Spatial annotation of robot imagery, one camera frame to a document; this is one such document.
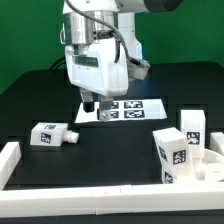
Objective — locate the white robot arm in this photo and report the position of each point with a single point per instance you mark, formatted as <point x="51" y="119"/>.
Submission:
<point x="88" y="22"/>

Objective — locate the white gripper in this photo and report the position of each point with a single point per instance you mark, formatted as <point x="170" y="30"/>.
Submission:
<point x="97" y="71"/>

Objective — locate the white left barrier wall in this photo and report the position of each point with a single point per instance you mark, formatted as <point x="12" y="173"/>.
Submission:
<point x="9" y="158"/>

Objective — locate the white barrier wall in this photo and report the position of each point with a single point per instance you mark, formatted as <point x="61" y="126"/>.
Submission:
<point x="217" y="142"/>
<point x="111" y="200"/>
<point x="9" y="158"/>

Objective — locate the white right barrier wall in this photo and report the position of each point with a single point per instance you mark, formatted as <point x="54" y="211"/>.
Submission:
<point x="217" y="142"/>

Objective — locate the white round stool seat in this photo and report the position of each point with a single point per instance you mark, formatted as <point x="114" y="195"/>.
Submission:
<point x="210" y="168"/>

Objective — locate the white front barrier wall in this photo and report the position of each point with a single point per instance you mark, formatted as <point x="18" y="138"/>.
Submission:
<point x="111" y="200"/>

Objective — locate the white marker paper sheet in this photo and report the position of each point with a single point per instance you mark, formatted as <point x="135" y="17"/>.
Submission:
<point x="127" y="110"/>

